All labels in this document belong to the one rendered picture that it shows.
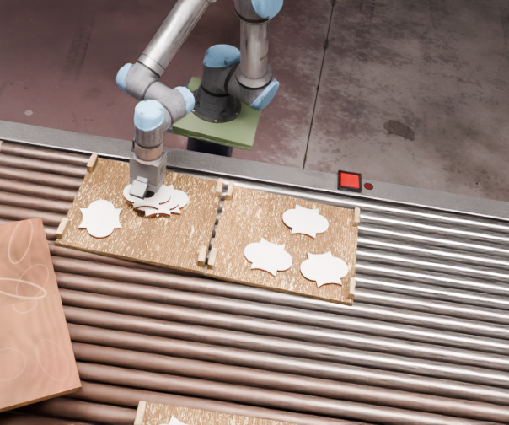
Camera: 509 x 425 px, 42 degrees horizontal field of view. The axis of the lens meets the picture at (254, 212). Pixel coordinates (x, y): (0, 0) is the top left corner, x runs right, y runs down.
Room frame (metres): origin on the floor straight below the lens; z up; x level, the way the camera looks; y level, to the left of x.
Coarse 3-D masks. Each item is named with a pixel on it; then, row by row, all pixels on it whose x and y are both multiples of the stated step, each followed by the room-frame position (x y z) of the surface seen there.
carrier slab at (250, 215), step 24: (240, 192) 1.40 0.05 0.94; (264, 192) 1.42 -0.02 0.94; (240, 216) 1.30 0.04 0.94; (264, 216) 1.32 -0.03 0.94; (336, 216) 1.38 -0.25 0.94; (216, 240) 1.19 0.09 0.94; (240, 240) 1.21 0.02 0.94; (288, 240) 1.24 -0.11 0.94; (312, 240) 1.26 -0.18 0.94; (336, 240) 1.28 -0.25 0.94; (216, 264) 1.11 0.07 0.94; (240, 264) 1.13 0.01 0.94; (288, 288) 1.08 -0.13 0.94; (312, 288) 1.09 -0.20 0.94; (336, 288) 1.11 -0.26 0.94
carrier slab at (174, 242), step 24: (96, 168) 1.38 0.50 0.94; (120, 168) 1.40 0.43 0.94; (96, 192) 1.28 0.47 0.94; (120, 192) 1.30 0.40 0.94; (192, 192) 1.36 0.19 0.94; (72, 216) 1.17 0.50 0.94; (120, 216) 1.21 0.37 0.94; (144, 216) 1.23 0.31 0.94; (168, 216) 1.24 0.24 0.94; (192, 216) 1.26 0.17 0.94; (216, 216) 1.29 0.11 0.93; (72, 240) 1.09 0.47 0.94; (96, 240) 1.11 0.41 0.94; (120, 240) 1.12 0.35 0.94; (144, 240) 1.14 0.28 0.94; (168, 240) 1.16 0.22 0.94; (192, 240) 1.17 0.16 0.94; (168, 264) 1.08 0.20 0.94; (192, 264) 1.09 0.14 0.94
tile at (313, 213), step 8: (296, 208) 1.37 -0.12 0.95; (304, 208) 1.37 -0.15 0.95; (288, 216) 1.33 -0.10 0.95; (296, 216) 1.34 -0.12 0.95; (304, 216) 1.34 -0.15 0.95; (312, 216) 1.35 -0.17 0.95; (320, 216) 1.36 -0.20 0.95; (288, 224) 1.30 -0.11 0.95; (296, 224) 1.30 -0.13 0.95; (304, 224) 1.31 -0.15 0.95; (312, 224) 1.32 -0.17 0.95; (320, 224) 1.32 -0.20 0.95; (328, 224) 1.33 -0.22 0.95; (296, 232) 1.27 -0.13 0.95; (304, 232) 1.28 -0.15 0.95; (312, 232) 1.29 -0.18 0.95; (320, 232) 1.29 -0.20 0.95
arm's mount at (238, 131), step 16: (192, 80) 1.92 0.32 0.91; (192, 112) 1.75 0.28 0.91; (240, 112) 1.81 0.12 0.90; (256, 112) 1.83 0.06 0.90; (176, 128) 1.67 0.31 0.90; (192, 128) 1.68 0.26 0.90; (208, 128) 1.70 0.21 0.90; (224, 128) 1.71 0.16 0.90; (240, 128) 1.73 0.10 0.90; (256, 128) 1.75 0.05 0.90; (224, 144) 1.66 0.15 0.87; (240, 144) 1.66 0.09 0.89
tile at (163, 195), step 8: (128, 192) 1.27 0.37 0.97; (160, 192) 1.30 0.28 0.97; (168, 192) 1.31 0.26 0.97; (128, 200) 1.25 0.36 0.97; (136, 200) 1.25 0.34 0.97; (144, 200) 1.26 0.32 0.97; (152, 200) 1.26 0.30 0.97; (160, 200) 1.27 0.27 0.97; (168, 200) 1.28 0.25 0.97; (136, 208) 1.23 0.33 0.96
